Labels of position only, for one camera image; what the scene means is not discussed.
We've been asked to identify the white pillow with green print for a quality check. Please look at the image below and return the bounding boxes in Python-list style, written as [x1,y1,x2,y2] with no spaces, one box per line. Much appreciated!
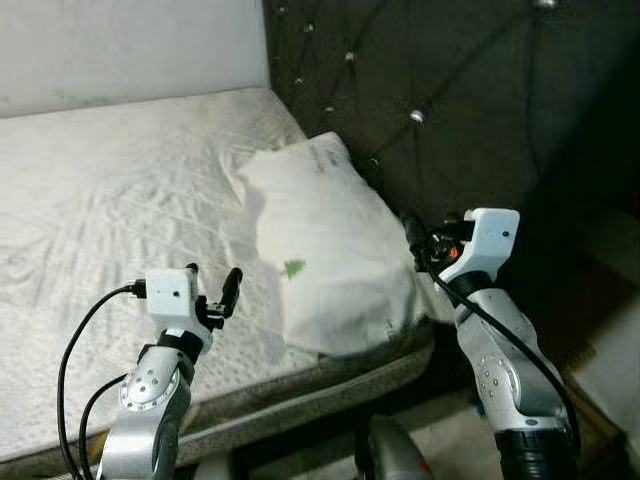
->
[235,132,426,358]

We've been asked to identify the white quilted mattress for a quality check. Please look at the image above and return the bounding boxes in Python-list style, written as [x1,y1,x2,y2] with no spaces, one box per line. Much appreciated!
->
[0,87,441,466]

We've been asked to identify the dark tufted studded headboard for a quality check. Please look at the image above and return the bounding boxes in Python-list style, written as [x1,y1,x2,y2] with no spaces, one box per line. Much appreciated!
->
[262,0,640,331]

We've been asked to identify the light wooden plank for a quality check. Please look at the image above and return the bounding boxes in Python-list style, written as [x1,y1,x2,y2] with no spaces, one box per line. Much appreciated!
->
[558,370,611,476]

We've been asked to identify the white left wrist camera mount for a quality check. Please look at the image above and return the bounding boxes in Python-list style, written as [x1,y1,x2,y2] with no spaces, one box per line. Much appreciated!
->
[145,267,206,336]

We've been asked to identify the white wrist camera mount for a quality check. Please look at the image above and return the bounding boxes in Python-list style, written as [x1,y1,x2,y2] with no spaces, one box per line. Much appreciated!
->
[450,208,522,283]
[145,267,206,336]

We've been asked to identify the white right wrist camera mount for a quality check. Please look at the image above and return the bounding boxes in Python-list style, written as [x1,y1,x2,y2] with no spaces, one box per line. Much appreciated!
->
[450,208,522,283]

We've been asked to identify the long black left arm cable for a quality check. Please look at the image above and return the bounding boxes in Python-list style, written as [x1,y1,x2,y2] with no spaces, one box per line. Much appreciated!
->
[57,283,149,480]

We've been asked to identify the dark bed frame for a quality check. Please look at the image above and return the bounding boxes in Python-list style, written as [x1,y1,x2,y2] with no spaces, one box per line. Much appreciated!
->
[180,340,501,480]

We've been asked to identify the short black left arm cable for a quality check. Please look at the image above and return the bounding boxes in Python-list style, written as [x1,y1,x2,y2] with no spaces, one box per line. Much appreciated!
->
[78,373,131,480]

